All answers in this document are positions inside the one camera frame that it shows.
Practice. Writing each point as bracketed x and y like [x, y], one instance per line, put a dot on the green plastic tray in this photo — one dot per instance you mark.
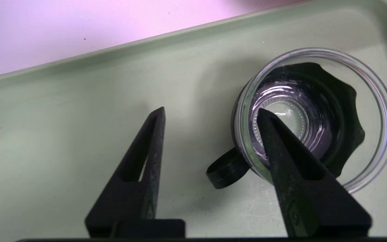
[79, 117]

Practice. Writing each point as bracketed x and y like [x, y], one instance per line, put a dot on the glass cup black holder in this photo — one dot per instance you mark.
[348, 111]

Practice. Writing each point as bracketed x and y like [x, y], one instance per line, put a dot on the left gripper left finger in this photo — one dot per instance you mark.
[139, 188]

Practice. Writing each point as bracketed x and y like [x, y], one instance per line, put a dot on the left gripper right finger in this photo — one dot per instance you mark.
[301, 188]

